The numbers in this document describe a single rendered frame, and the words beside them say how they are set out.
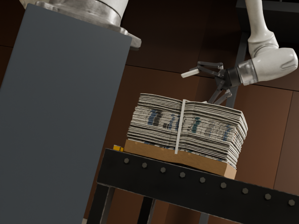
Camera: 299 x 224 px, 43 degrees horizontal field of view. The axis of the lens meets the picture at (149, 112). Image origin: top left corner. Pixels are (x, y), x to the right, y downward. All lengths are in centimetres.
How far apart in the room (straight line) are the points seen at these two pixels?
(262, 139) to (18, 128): 384
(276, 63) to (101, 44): 85
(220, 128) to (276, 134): 310
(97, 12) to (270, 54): 84
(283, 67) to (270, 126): 298
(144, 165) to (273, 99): 335
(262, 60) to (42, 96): 94
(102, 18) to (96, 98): 16
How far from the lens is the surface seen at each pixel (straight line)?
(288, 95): 449
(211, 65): 151
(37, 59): 72
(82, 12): 76
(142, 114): 139
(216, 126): 131
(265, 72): 145
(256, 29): 157
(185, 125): 133
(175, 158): 132
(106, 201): 130
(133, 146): 137
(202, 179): 119
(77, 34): 73
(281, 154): 436
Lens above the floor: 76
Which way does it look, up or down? 8 degrees up
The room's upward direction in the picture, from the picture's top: 14 degrees clockwise
